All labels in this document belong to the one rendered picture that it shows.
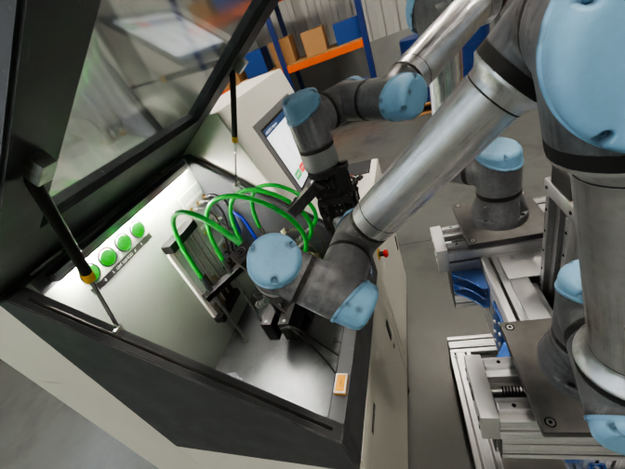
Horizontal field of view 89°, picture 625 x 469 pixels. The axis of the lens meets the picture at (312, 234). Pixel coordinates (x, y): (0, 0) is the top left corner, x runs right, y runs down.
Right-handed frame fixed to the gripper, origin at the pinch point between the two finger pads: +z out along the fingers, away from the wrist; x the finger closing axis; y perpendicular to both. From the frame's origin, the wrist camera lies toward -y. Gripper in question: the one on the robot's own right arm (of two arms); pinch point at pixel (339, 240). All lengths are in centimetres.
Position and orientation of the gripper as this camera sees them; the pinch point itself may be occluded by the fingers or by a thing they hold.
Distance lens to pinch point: 80.1
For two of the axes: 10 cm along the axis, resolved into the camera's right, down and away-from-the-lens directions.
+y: 9.2, -1.3, -3.7
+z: 3.3, 7.8, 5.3
